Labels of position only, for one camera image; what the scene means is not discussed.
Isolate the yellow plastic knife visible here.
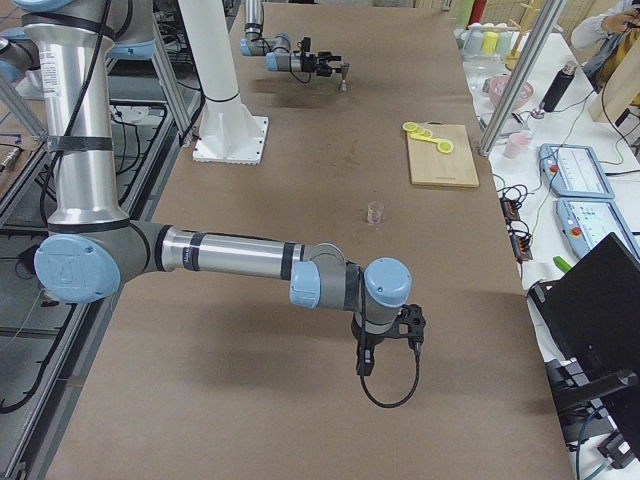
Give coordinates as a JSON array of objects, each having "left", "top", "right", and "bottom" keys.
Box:
[{"left": 409, "top": 132, "right": 454, "bottom": 150}]

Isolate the wooden cup tree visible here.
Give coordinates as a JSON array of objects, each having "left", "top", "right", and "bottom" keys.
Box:
[{"left": 504, "top": 0, "right": 543, "bottom": 72}]

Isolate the small pink cup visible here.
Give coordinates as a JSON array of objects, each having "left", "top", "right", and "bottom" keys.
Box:
[{"left": 503, "top": 132, "right": 529, "bottom": 159}]

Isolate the person in grey jacket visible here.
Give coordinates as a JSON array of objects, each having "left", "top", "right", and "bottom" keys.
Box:
[{"left": 570, "top": 1, "right": 639, "bottom": 91}]

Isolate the black thermos bottle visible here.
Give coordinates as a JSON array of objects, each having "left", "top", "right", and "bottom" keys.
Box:
[{"left": 540, "top": 61, "right": 578, "bottom": 113}]

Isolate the far blue teach pendant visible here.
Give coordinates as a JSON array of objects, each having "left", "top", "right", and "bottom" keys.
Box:
[{"left": 538, "top": 143, "right": 615, "bottom": 199}]

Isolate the white camera mast base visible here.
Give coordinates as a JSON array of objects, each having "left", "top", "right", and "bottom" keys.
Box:
[{"left": 179, "top": 0, "right": 269, "bottom": 165}]

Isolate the near blue teach pendant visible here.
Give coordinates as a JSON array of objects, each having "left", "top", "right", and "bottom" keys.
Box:
[{"left": 555, "top": 198, "right": 639, "bottom": 258}]

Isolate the lemon slice on knife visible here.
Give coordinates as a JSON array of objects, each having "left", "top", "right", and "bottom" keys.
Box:
[{"left": 436, "top": 142, "right": 453, "bottom": 154}]

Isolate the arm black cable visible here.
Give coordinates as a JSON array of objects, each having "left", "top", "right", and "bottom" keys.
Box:
[
  {"left": 357, "top": 339, "right": 422, "bottom": 409},
  {"left": 288, "top": 49, "right": 316, "bottom": 84}
]

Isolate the yellow cup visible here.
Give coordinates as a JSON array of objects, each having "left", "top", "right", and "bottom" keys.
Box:
[{"left": 481, "top": 31, "right": 499, "bottom": 55}]

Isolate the aluminium frame post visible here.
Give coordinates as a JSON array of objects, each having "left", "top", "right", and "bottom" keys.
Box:
[{"left": 479, "top": 0, "right": 567, "bottom": 157}]

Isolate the grey cup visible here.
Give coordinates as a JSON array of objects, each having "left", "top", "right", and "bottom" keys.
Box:
[{"left": 463, "top": 29, "right": 484, "bottom": 55}]

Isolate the wooden cutting board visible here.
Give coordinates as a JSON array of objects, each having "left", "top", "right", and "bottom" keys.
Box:
[{"left": 403, "top": 122, "right": 479, "bottom": 188}]

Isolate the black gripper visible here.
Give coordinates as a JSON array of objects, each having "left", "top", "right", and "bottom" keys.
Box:
[
  {"left": 298, "top": 37, "right": 342, "bottom": 78},
  {"left": 351, "top": 304, "right": 427, "bottom": 376}
]

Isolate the green cup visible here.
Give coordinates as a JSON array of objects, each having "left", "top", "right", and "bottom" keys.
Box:
[{"left": 496, "top": 31, "right": 513, "bottom": 56}]

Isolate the pink bowl with ice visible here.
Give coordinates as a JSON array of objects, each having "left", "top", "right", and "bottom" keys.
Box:
[{"left": 488, "top": 75, "right": 534, "bottom": 110}]

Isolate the clear glass cup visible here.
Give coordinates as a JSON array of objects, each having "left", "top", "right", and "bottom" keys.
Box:
[{"left": 366, "top": 201, "right": 384, "bottom": 225}]

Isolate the steel jigger measuring cup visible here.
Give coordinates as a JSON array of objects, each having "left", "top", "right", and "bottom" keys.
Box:
[{"left": 339, "top": 62, "right": 350, "bottom": 92}]

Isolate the blue teach pendant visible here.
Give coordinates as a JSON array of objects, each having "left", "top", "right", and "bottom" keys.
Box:
[
  {"left": 555, "top": 198, "right": 639, "bottom": 258},
  {"left": 538, "top": 143, "right": 615, "bottom": 199}
]

